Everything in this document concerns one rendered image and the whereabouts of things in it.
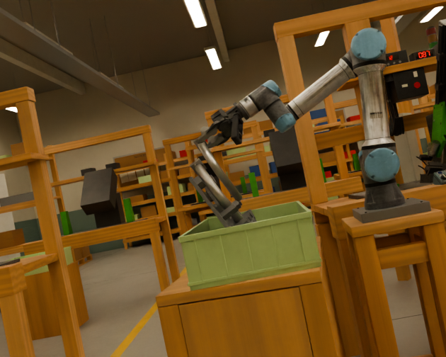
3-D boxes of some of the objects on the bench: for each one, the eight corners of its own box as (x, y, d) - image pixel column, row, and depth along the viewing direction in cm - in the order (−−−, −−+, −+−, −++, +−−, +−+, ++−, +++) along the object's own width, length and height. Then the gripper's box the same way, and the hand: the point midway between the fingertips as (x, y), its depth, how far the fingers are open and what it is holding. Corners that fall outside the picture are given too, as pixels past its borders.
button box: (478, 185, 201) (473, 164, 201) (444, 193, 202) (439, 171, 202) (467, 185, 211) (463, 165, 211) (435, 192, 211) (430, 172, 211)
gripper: (243, 114, 183) (200, 146, 184) (231, 94, 176) (186, 128, 177) (253, 124, 177) (208, 157, 178) (241, 105, 170) (194, 139, 170)
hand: (203, 144), depth 175 cm, fingers closed on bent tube, 3 cm apart
